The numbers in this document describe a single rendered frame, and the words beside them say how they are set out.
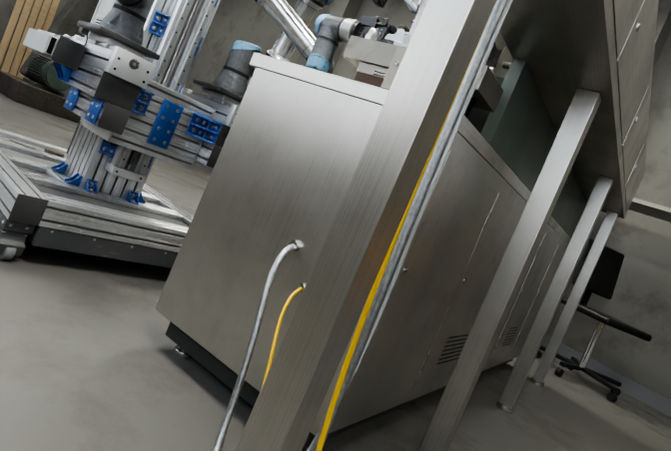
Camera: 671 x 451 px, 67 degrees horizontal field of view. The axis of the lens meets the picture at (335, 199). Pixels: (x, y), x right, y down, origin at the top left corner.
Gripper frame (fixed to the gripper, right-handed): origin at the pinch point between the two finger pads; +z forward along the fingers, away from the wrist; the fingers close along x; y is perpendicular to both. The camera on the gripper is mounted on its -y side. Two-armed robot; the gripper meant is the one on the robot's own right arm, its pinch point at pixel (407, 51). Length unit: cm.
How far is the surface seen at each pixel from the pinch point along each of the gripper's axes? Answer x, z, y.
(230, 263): -26, -9, -76
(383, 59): -20.0, 6.4, -10.3
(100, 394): -52, -7, -109
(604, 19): -28, 55, 5
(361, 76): -18.7, 1.3, -15.7
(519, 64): 1.6, 32.7, 3.7
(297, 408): -77, 52, -71
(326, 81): -26.0, -3.5, -21.3
